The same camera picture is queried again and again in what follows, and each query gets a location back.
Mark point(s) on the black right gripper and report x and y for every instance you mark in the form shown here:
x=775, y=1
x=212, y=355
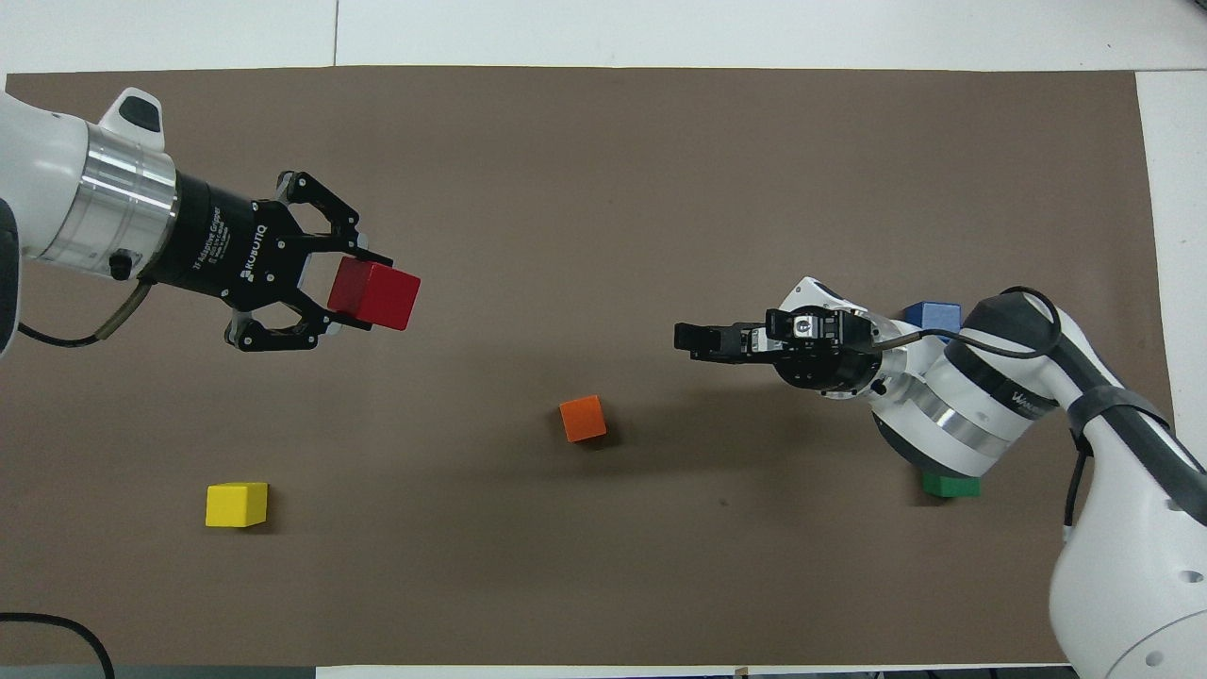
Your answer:
x=825, y=363

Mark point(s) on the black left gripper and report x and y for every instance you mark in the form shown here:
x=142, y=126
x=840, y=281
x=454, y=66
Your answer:
x=226, y=245

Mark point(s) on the red wooden block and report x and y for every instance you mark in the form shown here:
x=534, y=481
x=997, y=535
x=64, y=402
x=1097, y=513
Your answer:
x=377, y=294

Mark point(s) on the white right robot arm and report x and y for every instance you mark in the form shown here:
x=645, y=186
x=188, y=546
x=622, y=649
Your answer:
x=1122, y=528

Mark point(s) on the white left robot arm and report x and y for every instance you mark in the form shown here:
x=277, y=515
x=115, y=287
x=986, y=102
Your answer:
x=57, y=189

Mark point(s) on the orange wooden block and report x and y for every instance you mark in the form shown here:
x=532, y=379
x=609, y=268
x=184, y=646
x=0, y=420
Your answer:
x=583, y=419

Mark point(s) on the blue wooden block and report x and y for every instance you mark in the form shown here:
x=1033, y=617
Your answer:
x=935, y=315

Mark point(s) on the yellow wooden block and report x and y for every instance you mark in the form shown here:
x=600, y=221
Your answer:
x=236, y=505

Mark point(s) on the green wooden block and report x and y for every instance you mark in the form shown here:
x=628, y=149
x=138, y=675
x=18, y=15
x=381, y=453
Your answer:
x=954, y=487

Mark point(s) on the brown table mat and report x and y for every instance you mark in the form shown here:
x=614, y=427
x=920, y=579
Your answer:
x=603, y=141

